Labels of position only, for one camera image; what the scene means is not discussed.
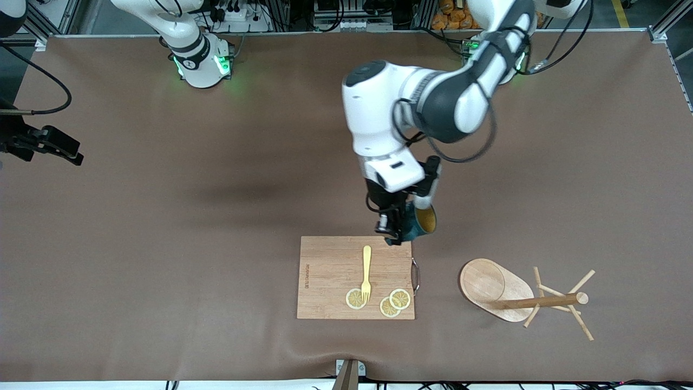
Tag dark green cup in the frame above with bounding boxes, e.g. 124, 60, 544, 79
403, 205, 438, 242

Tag wooden cup rack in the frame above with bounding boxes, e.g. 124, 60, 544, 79
459, 258, 596, 342

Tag yellow fork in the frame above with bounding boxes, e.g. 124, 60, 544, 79
361, 245, 372, 303

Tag wooden cutting board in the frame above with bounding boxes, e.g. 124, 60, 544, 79
297, 236, 420, 320

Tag grey electronics box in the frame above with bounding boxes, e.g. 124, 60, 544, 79
314, 0, 396, 32

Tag brown table mat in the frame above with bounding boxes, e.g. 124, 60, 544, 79
0, 30, 693, 382

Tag orange snack bags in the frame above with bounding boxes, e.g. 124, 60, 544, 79
432, 0, 480, 30

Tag white power strip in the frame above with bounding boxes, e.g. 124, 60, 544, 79
208, 0, 271, 33

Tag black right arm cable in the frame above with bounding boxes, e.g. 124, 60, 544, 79
0, 43, 73, 115

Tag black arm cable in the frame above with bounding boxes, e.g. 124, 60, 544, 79
393, 0, 594, 164
0, 43, 73, 115

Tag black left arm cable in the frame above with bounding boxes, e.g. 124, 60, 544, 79
393, 0, 594, 164

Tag aluminium frame profile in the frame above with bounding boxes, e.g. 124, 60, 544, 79
649, 0, 693, 114
22, 0, 82, 41

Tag metal bracket with post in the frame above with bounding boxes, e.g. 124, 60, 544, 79
331, 359, 366, 390

